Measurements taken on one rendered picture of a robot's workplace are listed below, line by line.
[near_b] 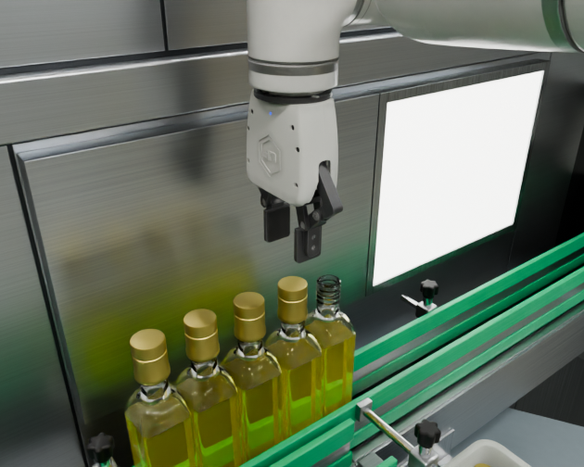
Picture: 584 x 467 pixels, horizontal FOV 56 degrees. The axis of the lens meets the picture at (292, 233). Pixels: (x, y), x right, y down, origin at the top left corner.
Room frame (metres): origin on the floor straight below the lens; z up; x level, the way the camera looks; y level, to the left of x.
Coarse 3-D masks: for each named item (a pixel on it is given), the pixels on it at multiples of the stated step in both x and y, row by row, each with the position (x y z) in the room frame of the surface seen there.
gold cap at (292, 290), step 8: (280, 280) 0.54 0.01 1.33; (288, 280) 0.54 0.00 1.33; (296, 280) 0.54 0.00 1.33; (304, 280) 0.54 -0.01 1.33; (280, 288) 0.52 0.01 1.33; (288, 288) 0.52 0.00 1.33; (296, 288) 0.52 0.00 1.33; (304, 288) 0.52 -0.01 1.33; (280, 296) 0.52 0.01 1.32; (288, 296) 0.52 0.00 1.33; (296, 296) 0.52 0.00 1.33; (304, 296) 0.52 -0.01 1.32; (280, 304) 0.52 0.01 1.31; (288, 304) 0.52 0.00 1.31; (296, 304) 0.52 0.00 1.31; (304, 304) 0.52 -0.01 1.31; (280, 312) 0.52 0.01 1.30; (288, 312) 0.52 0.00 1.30; (296, 312) 0.52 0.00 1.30; (304, 312) 0.52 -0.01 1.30; (280, 320) 0.52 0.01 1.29; (288, 320) 0.52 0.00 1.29; (296, 320) 0.52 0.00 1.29; (304, 320) 0.52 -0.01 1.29
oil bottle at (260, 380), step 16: (272, 352) 0.50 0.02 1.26; (240, 368) 0.48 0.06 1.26; (256, 368) 0.48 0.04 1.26; (272, 368) 0.48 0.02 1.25; (240, 384) 0.47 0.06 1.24; (256, 384) 0.47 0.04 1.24; (272, 384) 0.48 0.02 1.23; (240, 400) 0.47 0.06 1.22; (256, 400) 0.47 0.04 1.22; (272, 400) 0.48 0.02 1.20; (240, 416) 0.47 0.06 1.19; (256, 416) 0.47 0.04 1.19; (272, 416) 0.48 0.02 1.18; (256, 432) 0.47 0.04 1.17; (272, 432) 0.48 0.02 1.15; (256, 448) 0.47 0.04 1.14
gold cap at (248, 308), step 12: (240, 300) 0.50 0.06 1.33; (252, 300) 0.50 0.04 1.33; (240, 312) 0.48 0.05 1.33; (252, 312) 0.48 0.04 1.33; (264, 312) 0.50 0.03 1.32; (240, 324) 0.48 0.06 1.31; (252, 324) 0.48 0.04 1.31; (264, 324) 0.50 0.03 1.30; (240, 336) 0.48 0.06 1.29; (252, 336) 0.48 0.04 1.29
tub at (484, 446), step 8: (480, 440) 0.60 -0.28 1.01; (488, 440) 0.60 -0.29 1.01; (472, 448) 0.58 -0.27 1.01; (480, 448) 0.59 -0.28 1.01; (488, 448) 0.59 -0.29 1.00; (496, 448) 0.59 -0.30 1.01; (504, 448) 0.58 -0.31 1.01; (456, 456) 0.57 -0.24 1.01; (464, 456) 0.57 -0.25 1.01; (472, 456) 0.58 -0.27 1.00; (480, 456) 0.59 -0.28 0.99; (488, 456) 0.59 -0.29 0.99; (496, 456) 0.58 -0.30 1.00; (504, 456) 0.57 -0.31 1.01; (512, 456) 0.57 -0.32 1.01; (448, 464) 0.56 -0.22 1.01; (456, 464) 0.56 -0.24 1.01; (464, 464) 0.57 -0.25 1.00; (472, 464) 0.58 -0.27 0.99; (488, 464) 0.59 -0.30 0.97; (496, 464) 0.58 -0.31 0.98; (504, 464) 0.57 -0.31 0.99; (512, 464) 0.56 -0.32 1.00; (520, 464) 0.56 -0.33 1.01
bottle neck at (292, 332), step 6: (282, 324) 0.52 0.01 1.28; (288, 324) 0.52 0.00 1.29; (294, 324) 0.52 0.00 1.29; (300, 324) 0.52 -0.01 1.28; (282, 330) 0.52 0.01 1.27; (288, 330) 0.52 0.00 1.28; (294, 330) 0.52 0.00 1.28; (300, 330) 0.52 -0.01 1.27; (288, 336) 0.52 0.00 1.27; (294, 336) 0.52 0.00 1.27; (300, 336) 0.52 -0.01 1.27
